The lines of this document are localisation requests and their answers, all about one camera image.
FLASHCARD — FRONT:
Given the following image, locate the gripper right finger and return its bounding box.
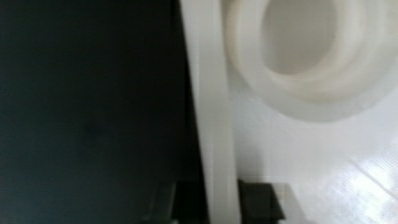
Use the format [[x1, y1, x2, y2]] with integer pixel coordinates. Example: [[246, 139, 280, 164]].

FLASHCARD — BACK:
[[237, 179, 310, 224]]

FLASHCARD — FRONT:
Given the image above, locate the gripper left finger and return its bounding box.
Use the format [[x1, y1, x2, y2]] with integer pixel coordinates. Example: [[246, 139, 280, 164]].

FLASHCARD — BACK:
[[139, 181, 209, 224]]

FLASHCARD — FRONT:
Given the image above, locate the white square tabletop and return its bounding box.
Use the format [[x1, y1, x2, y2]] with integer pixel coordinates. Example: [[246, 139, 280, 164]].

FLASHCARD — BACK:
[[178, 0, 398, 224]]

